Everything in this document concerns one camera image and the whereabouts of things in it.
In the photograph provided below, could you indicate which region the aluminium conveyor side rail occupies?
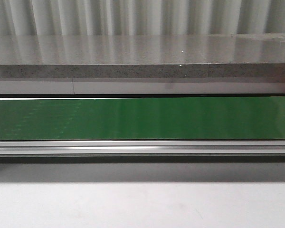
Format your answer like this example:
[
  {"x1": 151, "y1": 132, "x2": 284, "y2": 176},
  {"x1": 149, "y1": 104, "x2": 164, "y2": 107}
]
[{"x1": 0, "y1": 140, "x2": 285, "y2": 157}]

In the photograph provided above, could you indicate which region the white pleated curtain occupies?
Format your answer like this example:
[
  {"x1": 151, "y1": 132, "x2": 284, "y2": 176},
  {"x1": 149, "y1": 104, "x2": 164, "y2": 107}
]
[{"x1": 0, "y1": 0, "x2": 285, "y2": 36}]

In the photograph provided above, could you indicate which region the grey speckled stone counter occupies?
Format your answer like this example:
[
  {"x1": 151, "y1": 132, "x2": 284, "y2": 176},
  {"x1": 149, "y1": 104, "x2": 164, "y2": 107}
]
[{"x1": 0, "y1": 34, "x2": 285, "y2": 96}]

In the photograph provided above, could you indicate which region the green conveyor belt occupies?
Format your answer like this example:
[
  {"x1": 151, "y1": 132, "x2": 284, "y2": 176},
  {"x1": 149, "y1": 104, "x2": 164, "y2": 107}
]
[{"x1": 0, "y1": 96, "x2": 285, "y2": 141}]

